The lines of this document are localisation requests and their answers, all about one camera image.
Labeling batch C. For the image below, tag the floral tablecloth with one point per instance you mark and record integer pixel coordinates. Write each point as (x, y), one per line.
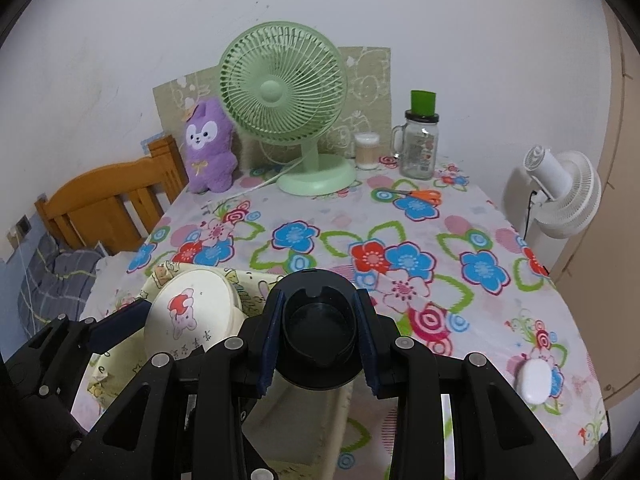
(400, 260)

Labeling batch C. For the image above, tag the white oval case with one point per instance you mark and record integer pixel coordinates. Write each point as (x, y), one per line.
(537, 380)

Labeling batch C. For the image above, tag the yellow printed storage box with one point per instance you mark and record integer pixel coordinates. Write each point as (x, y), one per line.
(305, 430)

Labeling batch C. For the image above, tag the glass mug jar green lid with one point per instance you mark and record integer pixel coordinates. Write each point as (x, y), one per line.
(417, 150)

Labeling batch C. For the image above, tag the white standing fan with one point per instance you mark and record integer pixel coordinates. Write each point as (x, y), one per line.
(570, 195)

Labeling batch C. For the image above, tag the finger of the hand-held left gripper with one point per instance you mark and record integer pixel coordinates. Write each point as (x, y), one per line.
(122, 322)

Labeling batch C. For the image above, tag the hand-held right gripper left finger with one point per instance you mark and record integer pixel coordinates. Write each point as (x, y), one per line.
(267, 345)

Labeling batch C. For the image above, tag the beige door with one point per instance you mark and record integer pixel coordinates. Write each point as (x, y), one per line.
(622, 160)

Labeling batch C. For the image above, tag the white cloth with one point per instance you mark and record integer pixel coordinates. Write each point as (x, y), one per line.
(107, 272)

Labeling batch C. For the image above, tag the green desk fan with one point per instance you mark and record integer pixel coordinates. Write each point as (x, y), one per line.
(285, 90)

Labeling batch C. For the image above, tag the cotton swab jar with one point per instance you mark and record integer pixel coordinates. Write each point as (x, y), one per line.
(366, 152)

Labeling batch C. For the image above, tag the wooden bed headboard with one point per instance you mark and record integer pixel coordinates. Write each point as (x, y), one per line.
(100, 200)

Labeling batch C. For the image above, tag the blue plaid blanket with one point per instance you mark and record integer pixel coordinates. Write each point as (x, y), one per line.
(60, 275)

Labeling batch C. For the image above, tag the beige patterned board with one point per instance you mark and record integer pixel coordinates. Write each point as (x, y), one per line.
(365, 85)

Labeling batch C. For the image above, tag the purple plush toy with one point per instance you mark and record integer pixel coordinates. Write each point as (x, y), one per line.
(207, 150)

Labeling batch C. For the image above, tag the blue paper piece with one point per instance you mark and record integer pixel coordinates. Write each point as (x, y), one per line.
(152, 141)

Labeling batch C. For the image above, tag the black round cup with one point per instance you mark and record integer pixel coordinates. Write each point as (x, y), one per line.
(317, 325)

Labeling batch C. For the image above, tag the cream round bear-print case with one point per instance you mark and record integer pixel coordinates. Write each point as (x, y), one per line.
(190, 310)

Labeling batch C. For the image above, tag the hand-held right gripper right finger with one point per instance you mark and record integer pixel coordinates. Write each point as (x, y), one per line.
(369, 350)

